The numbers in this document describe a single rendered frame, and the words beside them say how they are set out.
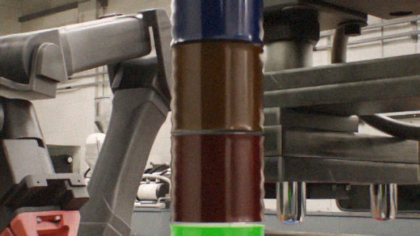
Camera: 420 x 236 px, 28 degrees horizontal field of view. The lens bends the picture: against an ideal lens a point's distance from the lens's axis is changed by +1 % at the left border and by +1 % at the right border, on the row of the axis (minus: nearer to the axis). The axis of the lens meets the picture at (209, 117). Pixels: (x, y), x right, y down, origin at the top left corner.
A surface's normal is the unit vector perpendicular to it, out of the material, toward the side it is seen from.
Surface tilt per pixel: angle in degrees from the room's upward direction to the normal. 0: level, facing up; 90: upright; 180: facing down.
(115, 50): 93
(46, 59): 90
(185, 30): 104
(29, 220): 81
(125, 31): 89
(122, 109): 62
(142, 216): 90
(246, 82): 76
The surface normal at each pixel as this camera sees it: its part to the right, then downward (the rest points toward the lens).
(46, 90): 0.87, -0.04
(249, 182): 0.68, 0.18
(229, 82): 0.24, -0.33
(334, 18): 0.00, 1.00
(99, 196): -0.43, -0.54
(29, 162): 0.56, -0.55
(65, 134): -0.71, -0.07
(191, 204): -0.50, -0.32
